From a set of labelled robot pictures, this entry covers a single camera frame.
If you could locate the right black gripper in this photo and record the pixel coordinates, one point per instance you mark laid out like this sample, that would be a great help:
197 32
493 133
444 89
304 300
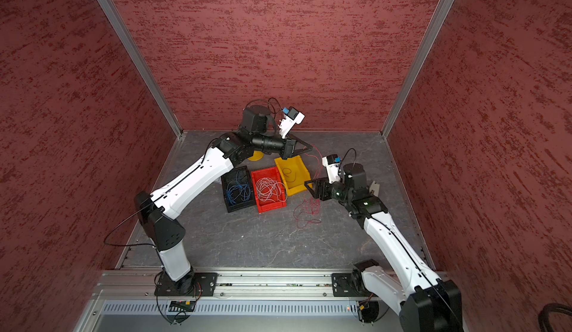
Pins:
325 184

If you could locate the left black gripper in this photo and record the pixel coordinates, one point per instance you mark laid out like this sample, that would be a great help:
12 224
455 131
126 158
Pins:
289 147

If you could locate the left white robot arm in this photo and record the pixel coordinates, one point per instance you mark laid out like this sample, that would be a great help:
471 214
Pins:
157 212

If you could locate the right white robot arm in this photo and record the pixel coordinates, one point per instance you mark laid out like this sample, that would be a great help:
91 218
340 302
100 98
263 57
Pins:
393 242

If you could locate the yellow plastic bin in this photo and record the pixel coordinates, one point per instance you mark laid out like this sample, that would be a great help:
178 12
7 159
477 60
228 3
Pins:
294 174

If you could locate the red plastic bin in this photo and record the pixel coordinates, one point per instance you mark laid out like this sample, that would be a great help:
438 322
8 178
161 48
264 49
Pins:
269 190

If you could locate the yellow metal cup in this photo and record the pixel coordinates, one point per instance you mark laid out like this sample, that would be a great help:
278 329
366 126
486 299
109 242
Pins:
256 156

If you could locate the black plastic bin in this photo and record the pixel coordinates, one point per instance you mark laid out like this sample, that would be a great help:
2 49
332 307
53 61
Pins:
238 190

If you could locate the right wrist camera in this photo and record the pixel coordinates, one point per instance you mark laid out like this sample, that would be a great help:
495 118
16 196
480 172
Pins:
332 164

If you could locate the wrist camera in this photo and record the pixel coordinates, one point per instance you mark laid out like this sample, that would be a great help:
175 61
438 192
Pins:
332 164
291 117

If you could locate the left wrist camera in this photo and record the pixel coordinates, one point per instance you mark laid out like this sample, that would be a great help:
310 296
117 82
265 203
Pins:
291 117

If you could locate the right corner aluminium post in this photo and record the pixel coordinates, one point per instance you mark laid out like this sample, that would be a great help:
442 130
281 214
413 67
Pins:
438 18

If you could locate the corner aluminium post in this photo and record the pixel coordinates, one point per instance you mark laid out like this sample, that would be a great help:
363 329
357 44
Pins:
118 24
438 18

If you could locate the left corner aluminium post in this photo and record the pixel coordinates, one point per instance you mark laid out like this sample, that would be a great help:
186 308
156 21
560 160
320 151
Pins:
118 24

